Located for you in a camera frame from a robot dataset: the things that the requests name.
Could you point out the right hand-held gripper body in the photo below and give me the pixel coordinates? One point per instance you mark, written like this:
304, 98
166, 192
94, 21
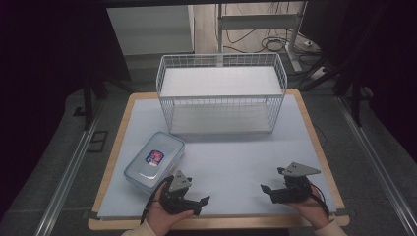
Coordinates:
295, 188

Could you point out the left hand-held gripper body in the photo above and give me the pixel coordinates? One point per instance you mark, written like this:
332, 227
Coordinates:
177, 196

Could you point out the clear plastic food container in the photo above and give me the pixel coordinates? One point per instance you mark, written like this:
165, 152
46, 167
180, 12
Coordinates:
164, 149

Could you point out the person's left hand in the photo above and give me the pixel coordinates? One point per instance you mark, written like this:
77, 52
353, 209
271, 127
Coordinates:
164, 219

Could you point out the person's right hand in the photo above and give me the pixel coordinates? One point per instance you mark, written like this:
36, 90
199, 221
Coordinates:
313, 209

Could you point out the white table mat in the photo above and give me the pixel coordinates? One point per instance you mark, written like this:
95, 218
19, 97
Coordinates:
229, 164

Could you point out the white power strip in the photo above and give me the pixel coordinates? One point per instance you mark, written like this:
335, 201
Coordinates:
318, 73

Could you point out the black metal stand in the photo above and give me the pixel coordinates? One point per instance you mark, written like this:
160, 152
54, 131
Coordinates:
88, 98
355, 95

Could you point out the dark curtain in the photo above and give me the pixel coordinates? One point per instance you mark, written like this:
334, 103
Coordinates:
387, 65
39, 65

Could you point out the white cabinet panel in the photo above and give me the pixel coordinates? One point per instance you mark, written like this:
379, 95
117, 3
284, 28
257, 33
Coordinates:
150, 29

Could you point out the metal floor rail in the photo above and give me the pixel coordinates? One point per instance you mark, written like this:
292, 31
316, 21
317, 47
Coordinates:
65, 177
377, 164

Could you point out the white metal desk frame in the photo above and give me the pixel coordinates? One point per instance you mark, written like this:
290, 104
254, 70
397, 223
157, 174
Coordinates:
259, 21

